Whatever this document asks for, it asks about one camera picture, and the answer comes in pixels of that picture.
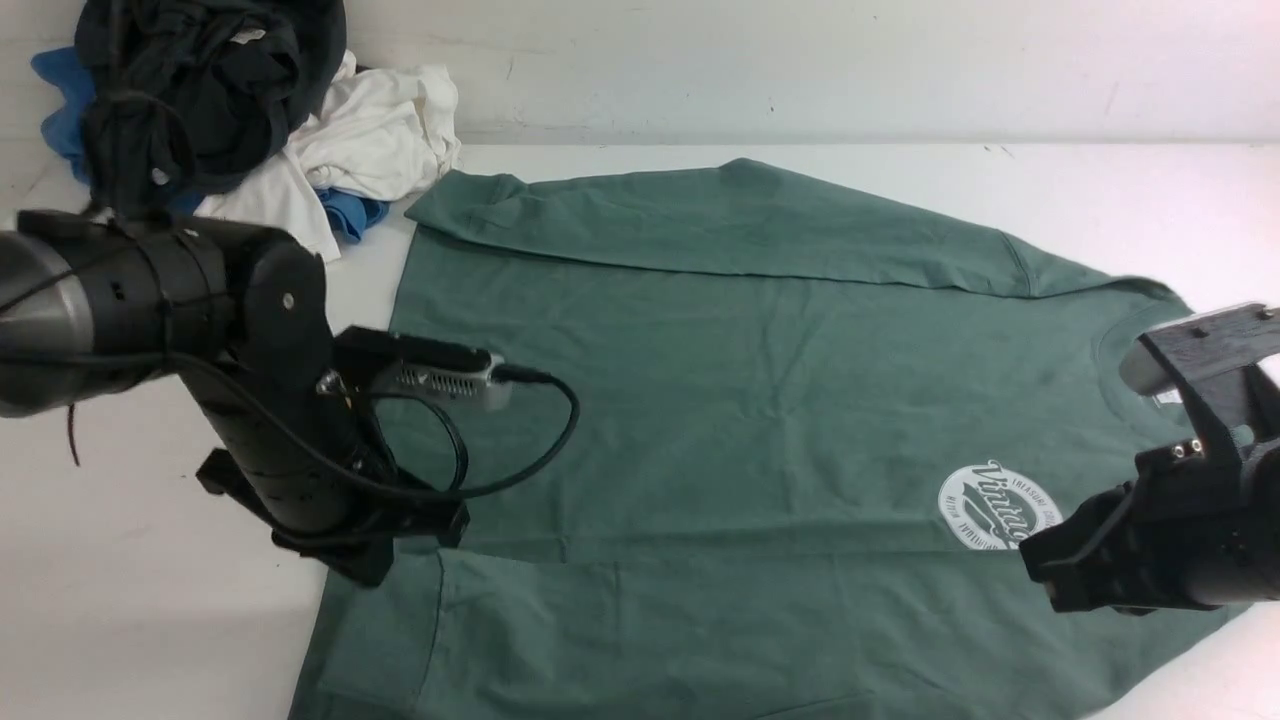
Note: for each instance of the black gripper body on right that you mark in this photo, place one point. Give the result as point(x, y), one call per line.
point(1177, 536)

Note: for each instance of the black gripper body on left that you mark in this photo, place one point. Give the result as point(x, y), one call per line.
point(361, 549)

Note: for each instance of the green long-sleeved shirt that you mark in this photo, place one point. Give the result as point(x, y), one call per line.
point(815, 426)

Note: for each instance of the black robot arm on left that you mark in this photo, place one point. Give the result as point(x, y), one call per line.
point(237, 312)

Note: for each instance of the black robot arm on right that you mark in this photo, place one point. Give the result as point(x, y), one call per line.
point(1263, 526)

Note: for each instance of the white crumpled shirt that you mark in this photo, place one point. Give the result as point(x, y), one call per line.
point(379, 135)

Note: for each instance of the black crumpled garment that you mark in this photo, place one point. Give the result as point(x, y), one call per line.
point(191, 96)

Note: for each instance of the blue crumpled garment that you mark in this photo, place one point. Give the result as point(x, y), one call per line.
point(62, 110)

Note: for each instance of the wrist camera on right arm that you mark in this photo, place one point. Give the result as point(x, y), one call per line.
point(1216, 363)

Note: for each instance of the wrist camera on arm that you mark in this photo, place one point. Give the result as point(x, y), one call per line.
point(430, 365)
point(1216, 363)

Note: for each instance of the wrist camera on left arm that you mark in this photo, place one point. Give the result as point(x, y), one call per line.
point(430, 365)

